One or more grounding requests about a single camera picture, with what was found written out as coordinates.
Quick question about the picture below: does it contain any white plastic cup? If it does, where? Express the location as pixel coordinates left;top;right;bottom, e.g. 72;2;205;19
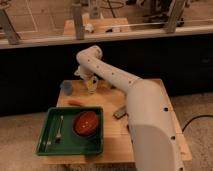
86;80;97;93

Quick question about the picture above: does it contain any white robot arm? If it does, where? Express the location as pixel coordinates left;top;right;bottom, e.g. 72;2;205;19
76;46;185;171

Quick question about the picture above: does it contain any green plastic tray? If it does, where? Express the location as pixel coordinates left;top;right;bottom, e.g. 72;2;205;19
36;106;104;156

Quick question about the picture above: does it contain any metal knife in tray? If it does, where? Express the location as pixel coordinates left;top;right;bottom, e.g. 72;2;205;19
45;119;57;151

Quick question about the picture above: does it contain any blue plastic cup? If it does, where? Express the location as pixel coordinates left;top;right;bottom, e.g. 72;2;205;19
61;81;73;96

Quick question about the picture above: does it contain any orange carrot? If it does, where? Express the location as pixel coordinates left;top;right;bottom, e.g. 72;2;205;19
67;100;84;106

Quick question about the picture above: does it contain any red-brown bowl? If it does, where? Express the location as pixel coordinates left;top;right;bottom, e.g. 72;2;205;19
73;111;99;137

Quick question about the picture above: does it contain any grey rectangular block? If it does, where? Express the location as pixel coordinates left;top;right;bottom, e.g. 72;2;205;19
113;106;126;119

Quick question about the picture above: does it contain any metal fork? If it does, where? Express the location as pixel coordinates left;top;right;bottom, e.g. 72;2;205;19
55;115;64;143

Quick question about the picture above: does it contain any wooden table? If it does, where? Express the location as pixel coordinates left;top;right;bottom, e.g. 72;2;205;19
42;78;193;165

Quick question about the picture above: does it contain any black cable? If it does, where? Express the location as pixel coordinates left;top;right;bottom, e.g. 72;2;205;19
181;115;213;133

